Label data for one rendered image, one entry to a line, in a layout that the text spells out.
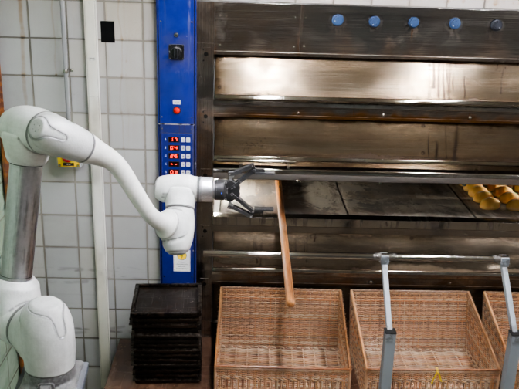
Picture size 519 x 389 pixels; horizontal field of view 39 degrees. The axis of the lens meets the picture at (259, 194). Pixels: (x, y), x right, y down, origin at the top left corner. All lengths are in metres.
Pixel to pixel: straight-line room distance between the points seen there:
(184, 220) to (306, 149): 0.82
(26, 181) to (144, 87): 0.92
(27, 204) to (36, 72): 0.93
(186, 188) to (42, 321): 0.67
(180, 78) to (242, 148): 0.39
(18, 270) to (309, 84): 1.40
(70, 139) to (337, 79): 1.30
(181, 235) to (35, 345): 0.60
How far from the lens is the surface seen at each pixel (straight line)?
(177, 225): 2.50
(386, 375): 2.93
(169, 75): 3.05
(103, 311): 3.46
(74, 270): 3.41
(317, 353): 3.37
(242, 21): 3.05
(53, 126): 2.18
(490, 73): 3.25
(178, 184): 2.57
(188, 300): 3.11
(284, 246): 2.86
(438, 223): 3.35
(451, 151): 3.25
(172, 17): 3.01
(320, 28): 3.07
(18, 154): 2.33
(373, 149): 3.17
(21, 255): 2.42
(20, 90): 3.21
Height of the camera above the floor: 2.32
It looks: 19 degrees down
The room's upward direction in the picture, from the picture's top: 2 degrees clockwise
